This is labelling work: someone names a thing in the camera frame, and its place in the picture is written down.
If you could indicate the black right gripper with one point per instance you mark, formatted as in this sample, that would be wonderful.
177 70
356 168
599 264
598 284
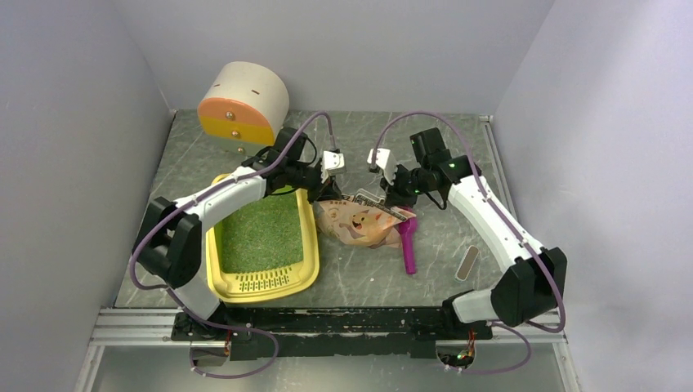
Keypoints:
392 193

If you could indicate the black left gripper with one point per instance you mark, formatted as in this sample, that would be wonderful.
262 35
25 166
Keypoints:
326 191

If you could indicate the orange cat litter bag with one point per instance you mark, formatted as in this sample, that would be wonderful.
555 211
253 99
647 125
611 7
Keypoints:
358 225

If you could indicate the magenta plastic scoop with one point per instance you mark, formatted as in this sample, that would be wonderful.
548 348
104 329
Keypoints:
406 231

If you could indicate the round cream drawer cabinet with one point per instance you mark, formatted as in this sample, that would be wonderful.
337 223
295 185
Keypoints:
245 108

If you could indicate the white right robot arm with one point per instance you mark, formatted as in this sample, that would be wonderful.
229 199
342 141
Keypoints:
533 276

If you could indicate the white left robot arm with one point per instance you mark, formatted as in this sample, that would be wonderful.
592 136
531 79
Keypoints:
177 240

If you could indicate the yellow litter box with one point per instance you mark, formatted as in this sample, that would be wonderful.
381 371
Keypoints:
264 251

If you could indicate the grey oval nail file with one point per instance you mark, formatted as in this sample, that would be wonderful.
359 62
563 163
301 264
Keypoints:
466 264

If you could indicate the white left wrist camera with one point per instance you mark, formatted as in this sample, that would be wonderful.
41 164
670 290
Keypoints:
331 164

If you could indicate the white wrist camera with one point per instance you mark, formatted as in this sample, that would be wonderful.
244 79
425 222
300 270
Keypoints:
383 161
331 164

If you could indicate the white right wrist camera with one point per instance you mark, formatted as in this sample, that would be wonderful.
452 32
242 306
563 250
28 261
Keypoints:
383 161

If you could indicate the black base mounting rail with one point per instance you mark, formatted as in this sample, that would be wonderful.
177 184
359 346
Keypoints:
260 332

